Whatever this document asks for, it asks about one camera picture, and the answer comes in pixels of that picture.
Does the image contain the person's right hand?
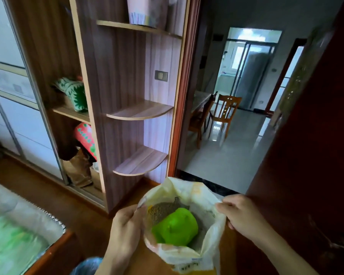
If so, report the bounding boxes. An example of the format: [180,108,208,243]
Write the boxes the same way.
[215,194,273,244]

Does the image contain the person's left hand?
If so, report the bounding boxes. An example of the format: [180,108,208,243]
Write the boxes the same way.
[108,204,147,264]

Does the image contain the white and yellow feed bag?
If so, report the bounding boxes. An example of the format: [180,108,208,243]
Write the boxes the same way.
[137,177,227,275]

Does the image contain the person's right forearm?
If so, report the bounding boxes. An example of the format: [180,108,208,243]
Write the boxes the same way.
[254,223,320,275]

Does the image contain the person's left forearm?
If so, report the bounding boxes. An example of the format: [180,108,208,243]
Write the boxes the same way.
[94,253,138,275]

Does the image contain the grey-brown feed powder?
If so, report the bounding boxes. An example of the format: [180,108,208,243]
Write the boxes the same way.
[147,197,215,252]

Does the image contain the green plastic scoop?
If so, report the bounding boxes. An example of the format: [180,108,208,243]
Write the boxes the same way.
[151,208,207,247]

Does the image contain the brown paper bag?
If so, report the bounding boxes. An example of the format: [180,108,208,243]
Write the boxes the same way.
[62,149,93,188]

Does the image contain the person's blue trouser knee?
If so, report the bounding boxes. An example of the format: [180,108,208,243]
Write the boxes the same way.
[70,257,104,275]

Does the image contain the wooden dining chair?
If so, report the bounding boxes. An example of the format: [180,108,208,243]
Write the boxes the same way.
[208,94,243,140]
[188,91,218,149]

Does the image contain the red patterned bag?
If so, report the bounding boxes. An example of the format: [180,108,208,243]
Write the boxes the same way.
[74,122,98,161]

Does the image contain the dark red wooden door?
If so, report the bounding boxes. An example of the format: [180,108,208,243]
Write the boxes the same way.
[236,0,344,275]

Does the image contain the wooden corner shelf unit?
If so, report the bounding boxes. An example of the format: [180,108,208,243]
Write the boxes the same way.
[69,0,190,212]

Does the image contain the dining table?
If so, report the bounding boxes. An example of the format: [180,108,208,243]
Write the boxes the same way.
[192,91,212,112]

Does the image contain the bed with green mat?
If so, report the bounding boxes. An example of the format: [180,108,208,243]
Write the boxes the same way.
[0,177,75,275]

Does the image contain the green and white patterned blanket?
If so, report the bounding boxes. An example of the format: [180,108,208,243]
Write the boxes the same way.
[52,77,88,112]

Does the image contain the glass sliding door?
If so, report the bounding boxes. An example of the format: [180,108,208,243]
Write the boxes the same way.
[213,38,278,110]

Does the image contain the wooden wardrobe with sliding doors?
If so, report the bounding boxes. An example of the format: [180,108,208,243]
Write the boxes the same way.
[0,0,108,211]

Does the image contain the pink box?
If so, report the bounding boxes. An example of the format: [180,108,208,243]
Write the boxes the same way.
[127,0,170,29]

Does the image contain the reddish wooden door frame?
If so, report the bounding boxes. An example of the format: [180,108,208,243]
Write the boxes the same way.
[166,0,202,178]

